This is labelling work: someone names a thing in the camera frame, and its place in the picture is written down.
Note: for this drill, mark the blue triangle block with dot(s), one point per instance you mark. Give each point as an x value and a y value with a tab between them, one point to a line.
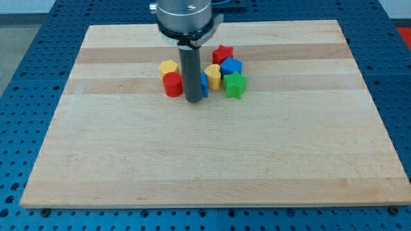
204	85

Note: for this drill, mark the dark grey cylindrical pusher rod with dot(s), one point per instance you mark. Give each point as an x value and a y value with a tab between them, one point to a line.
190	68

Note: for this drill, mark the green star block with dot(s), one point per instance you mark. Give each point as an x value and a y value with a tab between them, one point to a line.
235	85

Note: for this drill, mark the red star block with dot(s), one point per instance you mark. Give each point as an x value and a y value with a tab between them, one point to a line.
221	53

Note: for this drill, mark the yellow heart block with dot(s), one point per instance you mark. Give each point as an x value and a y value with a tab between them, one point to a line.
213	76

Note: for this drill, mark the red cylinder block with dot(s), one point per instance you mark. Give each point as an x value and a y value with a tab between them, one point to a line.
173	84

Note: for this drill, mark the blue cube block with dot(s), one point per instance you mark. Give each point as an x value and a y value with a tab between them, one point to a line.
230	65

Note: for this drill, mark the yellow hexagon block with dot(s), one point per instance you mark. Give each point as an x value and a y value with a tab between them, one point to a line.
167	66

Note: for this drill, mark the light wooden board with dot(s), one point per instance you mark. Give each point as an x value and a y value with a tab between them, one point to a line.
305	133

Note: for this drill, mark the blue perforated table plate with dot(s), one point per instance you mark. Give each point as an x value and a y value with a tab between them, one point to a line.
29	101

